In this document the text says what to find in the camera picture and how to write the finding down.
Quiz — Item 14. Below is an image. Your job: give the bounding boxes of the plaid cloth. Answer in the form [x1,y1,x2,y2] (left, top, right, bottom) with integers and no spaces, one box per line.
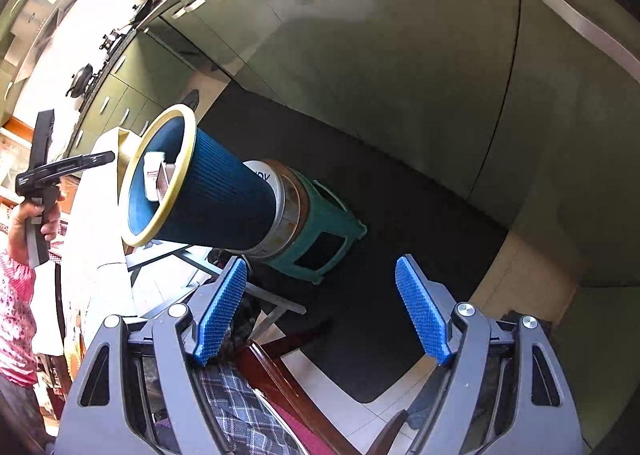
[199,364,313,455]

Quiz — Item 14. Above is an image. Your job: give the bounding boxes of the teal plastic stool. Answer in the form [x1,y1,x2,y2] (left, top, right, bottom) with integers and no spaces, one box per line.
[264,179,369,287]

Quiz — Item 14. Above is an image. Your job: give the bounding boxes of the green base cabinets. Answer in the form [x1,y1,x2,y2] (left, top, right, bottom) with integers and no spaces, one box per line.
[70,0,640,455]

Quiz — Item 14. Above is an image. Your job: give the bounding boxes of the grey folding table frame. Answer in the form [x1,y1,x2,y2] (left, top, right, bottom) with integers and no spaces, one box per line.
[125,242,307,317]

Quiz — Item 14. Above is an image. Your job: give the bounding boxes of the blue bin with yellow rim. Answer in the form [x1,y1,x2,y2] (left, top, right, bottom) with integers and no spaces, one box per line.
[120,104,282,254]

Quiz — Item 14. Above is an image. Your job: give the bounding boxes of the patterned tablecloth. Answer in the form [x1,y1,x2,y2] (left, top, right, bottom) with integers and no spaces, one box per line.
[62,127,133,356]

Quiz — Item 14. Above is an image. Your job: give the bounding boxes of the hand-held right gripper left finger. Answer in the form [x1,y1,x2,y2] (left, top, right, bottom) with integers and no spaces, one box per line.
[55,257,249,455]

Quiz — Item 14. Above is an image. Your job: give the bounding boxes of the steel range hood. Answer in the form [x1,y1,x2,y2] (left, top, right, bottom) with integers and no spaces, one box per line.
[9,0,87,83]

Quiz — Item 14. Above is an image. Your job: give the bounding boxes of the white paper carton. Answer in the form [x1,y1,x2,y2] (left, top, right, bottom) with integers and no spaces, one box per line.
[142,151,181,203]

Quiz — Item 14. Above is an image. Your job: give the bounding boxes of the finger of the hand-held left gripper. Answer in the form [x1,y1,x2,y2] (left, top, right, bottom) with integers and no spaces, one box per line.
[31,109,56,172]
[56,151,117,174]

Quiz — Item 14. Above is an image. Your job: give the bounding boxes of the white metal bucket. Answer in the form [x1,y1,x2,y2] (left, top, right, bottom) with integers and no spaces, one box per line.
[241,159,307,262]

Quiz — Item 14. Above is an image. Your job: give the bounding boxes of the red wooden chair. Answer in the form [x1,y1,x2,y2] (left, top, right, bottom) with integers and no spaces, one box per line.
[234,319,363,455]

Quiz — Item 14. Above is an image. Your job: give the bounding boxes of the person's left hand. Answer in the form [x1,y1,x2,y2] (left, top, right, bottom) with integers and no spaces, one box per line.
[9,186,68,263]

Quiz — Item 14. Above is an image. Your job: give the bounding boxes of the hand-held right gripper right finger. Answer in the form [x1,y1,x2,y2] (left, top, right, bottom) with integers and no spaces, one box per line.
[394,255,584,455]

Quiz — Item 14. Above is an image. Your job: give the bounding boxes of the black wok with lid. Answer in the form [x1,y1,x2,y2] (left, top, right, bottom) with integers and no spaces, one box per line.
[65,63,97,98]

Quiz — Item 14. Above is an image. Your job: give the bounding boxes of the black floor mat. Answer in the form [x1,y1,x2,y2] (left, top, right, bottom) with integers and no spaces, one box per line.
[187,84,512,405]

